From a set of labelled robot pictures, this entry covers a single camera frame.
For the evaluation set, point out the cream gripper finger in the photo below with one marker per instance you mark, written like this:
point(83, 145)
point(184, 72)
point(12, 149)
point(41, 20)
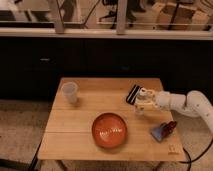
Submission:
point(147, 92)
point(145, 106)

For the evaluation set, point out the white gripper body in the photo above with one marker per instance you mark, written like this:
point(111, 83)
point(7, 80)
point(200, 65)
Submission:
point(162, 99)

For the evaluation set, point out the small clear bottle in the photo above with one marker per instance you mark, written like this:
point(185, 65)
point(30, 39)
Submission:
point(140, 99)

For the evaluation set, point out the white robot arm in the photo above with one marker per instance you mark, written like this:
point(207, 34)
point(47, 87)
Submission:
point(193, 104)

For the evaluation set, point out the brown bottle lying down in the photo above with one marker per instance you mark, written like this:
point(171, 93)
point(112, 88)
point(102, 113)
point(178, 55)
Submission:
point(168, 128)

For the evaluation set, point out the red orange bowl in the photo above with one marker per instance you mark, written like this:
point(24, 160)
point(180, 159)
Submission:
point(109, 130)

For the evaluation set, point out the translucent plastic cup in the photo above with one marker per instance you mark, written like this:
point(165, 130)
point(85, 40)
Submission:
point(69, 91)

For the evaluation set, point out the wooden table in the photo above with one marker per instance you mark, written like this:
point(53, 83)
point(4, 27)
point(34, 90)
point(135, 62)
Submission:
point(68, 133)

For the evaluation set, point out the cardboard box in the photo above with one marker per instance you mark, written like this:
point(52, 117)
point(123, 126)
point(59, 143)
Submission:
point(179, 17)

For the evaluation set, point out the black cabinet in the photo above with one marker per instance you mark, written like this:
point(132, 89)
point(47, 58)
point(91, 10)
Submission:
point(31, 68)

